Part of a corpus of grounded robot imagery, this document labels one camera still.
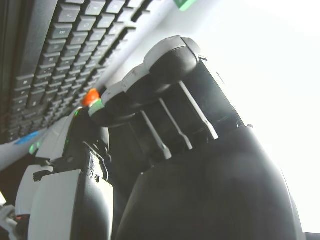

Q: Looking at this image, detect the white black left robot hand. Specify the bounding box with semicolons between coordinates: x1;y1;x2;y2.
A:
27;36;307;240

